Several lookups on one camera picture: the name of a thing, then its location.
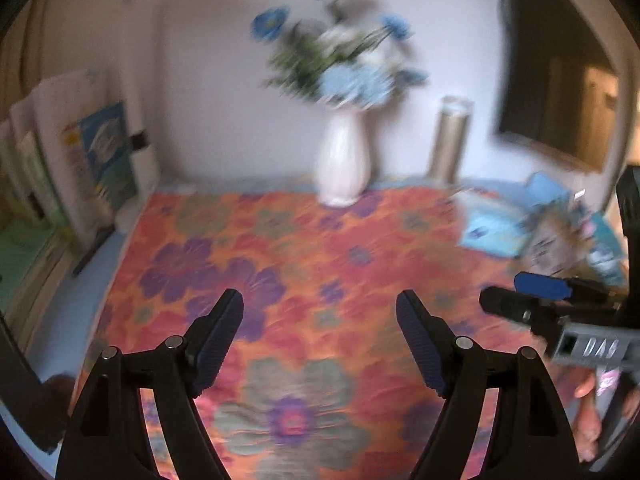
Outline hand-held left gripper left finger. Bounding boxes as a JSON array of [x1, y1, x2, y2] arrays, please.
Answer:
[[56, 288, 245, 480]]

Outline white carton with black clip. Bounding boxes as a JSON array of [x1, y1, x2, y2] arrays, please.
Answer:
[[127, 125, 161, 196]]

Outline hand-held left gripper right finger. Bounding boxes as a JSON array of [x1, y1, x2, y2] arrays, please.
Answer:
[[396, 289, 583, 480]]

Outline light blue flat packet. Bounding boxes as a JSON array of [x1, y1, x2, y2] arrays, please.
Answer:
[[459, 199, 527, 258]]

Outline artificial blue flowers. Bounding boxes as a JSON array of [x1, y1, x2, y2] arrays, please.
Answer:
[[250, 0, 431, 111]]

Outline small blue box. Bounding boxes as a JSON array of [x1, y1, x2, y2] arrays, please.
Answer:
[[522, 172, 571, 212]]

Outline blue cover book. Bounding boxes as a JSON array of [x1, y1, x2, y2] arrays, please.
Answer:
[[80, 101, 140, 211]]

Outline row of green books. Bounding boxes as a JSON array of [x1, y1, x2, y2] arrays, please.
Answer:
[[0, 120, 66, 233]]

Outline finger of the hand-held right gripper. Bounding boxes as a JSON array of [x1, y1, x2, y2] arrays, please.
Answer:
[[479, 286, 568, 337], [514, 271, 626, 307]]

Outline person's right hand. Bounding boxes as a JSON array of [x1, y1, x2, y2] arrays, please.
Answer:
[[571, 374, 610, 464]]

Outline black wall television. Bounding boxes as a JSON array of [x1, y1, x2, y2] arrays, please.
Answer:
[[495, 0, 623, 173]]

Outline floral orange blanket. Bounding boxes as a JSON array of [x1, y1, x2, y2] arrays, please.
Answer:
[[67, 182, 591, 480]]

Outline white ribbed vase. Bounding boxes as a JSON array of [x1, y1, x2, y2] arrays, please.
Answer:
[[314, 105, 372, 207]]

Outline white cleaner refill packet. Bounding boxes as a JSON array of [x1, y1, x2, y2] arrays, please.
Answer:
[[525, 205, 591, 276]]

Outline gold thermos bottle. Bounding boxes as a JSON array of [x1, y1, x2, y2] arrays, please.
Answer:
[[427, 95, 475, 183]]

